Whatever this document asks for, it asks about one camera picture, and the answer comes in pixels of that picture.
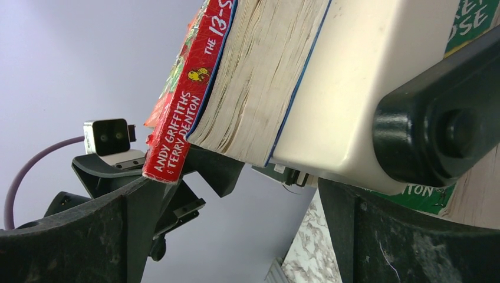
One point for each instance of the plain dark green book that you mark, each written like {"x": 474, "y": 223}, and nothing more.
{"x": 287, "y": 176}

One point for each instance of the green 104-storey treehouse book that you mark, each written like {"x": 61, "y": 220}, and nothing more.
{"x": 442, "y": 122}

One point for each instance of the red spine book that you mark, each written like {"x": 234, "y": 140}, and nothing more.
{"x": 176, "y": 111}

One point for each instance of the dark bottom book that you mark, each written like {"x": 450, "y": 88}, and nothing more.
{"x": 262, "y": 63}

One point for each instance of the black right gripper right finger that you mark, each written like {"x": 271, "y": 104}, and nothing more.
{"x": 376, "y": 240}

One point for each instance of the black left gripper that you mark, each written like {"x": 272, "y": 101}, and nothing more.
{"x": 101, "y": 176}

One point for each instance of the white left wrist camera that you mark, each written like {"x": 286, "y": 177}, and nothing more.
{"x": 111, "y": 141}

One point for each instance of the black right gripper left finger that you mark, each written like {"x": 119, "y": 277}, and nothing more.
{"x": 106, "y": 239}

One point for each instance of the beige black three-tier shelf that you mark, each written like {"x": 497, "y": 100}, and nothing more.
{"x": 328, "y": 131}

